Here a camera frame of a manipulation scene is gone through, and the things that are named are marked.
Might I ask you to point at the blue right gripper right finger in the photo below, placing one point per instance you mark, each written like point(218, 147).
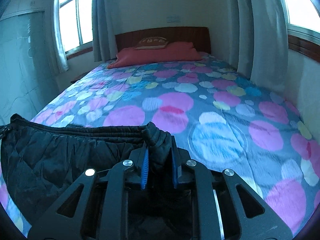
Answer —
point(181, 173)

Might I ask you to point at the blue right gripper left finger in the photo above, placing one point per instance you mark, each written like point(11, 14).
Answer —
point(139, 174)

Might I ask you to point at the black quilted down jacket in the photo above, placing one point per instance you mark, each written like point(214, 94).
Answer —
point(40, 162)

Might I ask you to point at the colourful dotted bed sheet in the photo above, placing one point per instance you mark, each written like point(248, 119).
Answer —
point(220, 117)

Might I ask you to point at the dark wooden bedside table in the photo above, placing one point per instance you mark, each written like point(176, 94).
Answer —
point(79, 77)

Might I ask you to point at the red pillow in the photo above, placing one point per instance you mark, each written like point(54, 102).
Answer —
point(175, 51)

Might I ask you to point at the brown embroidered cushion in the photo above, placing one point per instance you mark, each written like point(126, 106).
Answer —
point(152, 43)

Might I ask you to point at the white sheer curtain far left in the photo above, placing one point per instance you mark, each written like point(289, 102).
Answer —
point(59, 60)

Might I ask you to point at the dark wooden headboard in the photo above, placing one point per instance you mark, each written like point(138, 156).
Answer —
point(199, 36)

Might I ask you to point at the frosted glass wardrobe door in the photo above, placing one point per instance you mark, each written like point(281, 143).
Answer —
point(27, 82)

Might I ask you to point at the grey curtain right of bed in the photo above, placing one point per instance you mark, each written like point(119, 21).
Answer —
point(260, 38)

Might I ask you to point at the grey curtain of bed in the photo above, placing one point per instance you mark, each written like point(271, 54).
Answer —
point(260, 38)
point(104, 40)

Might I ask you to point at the grey curtain left of bed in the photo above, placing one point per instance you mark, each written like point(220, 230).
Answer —
point(104, 40)

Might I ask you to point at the left window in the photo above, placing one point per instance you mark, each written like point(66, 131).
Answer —
point(75, 18)

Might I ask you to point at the window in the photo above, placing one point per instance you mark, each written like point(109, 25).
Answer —
point(75, 18)
point(302, 20)

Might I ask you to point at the right window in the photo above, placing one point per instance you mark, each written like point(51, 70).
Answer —
point(302, 20)

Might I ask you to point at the wall socket plate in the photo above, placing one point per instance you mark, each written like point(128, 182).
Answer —
point(173, 19)

